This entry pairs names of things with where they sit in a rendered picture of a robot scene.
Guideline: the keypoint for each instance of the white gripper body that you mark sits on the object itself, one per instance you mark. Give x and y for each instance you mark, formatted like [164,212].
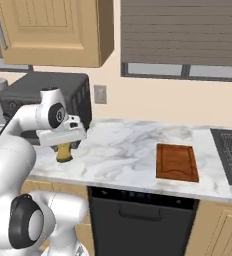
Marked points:
[59,136]

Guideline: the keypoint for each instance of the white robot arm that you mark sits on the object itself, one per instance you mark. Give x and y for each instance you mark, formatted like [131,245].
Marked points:
[8,166]

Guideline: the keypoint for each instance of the yellow sponge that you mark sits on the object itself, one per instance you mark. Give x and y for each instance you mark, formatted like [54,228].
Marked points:
[64,154]

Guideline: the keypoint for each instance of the brown wooden cutting board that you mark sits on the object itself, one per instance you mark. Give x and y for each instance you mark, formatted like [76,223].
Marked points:
[176,162]

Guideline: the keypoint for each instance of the black microwave oven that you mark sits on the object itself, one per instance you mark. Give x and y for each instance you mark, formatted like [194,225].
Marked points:
[43,91]

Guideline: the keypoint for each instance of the black dishwasher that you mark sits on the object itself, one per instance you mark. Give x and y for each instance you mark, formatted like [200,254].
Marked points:
[138,223]

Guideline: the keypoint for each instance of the window with grey blind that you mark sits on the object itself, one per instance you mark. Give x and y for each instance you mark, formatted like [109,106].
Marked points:
[183,36]

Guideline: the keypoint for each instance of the beige base cupboard door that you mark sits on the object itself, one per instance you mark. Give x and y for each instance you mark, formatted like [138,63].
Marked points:
[218,231]

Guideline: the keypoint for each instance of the grey wall socket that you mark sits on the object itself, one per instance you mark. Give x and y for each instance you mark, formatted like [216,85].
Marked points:
[100,94]

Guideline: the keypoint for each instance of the beige wall cupboard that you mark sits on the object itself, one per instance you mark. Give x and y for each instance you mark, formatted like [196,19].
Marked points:
[54,30]

